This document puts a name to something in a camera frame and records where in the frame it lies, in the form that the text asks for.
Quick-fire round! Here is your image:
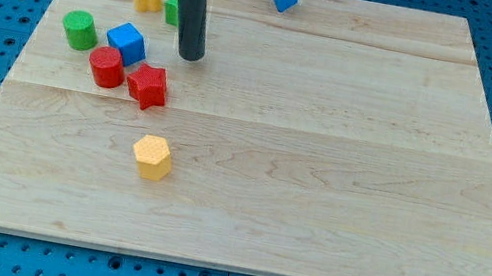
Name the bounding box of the yellow hexagon block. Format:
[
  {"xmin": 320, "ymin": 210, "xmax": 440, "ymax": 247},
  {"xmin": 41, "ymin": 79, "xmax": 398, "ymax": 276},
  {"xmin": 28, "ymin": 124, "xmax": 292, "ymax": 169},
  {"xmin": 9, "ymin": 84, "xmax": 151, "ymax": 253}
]
[{"xmin": 133, "ymin": 134, "xmax": 172, "ymax": 181}]

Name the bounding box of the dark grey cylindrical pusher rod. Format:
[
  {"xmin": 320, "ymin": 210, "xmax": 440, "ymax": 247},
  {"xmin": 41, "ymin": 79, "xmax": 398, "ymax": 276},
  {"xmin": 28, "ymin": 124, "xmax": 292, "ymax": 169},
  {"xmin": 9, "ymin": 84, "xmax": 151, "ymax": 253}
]
[{"xmin": 178, "ymin": 0, "xmax": 207, "ymax": 62}]

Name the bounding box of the green cylinder block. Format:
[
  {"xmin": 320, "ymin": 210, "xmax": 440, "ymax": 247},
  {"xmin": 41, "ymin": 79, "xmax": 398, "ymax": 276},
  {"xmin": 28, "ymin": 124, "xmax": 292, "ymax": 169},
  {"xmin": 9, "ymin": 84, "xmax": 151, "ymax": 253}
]
[{"xmin": 62, "ymin": 10, "xmax": 98, "ymax": 51}]

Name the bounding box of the green star block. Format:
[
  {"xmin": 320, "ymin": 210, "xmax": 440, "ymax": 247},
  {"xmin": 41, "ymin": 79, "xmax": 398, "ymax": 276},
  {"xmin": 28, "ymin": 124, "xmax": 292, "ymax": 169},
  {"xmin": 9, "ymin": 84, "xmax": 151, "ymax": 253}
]
[{"xmin": 164, "ymin": 0, "xmax": 180, "ymax": 27}]

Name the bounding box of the light wooden board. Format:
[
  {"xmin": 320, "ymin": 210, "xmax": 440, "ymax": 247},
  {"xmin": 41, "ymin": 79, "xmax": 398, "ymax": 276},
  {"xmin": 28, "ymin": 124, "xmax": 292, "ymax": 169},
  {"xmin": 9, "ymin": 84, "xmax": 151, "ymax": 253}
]
[{"xmin": 0, "ymin": 0, "xmax": 492, "ymax": 276}]

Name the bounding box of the blue cube block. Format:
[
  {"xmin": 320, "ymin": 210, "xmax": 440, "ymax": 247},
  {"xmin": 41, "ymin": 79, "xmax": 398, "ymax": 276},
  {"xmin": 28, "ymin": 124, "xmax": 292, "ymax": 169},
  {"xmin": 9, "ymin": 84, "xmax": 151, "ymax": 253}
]
[{"xmin": 106, "ymin": 23, "xmax": 146, "ymax": 66}]

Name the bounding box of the red cylinder block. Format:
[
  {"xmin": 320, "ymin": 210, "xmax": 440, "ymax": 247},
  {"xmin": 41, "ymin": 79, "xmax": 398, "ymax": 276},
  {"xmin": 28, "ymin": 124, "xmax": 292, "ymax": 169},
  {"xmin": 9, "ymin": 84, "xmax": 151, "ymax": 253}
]
[{"xmin": 88, "ymin": 46, "xmax": 125, "ymax": 89}]

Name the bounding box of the red star block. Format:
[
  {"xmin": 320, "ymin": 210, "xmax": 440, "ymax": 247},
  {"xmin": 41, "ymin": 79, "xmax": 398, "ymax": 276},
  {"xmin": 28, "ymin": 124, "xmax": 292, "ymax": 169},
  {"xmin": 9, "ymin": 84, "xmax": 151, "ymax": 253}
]
[{"xmin": 127, "ymin": 64, "xmax": 168, "ymax": 110}]

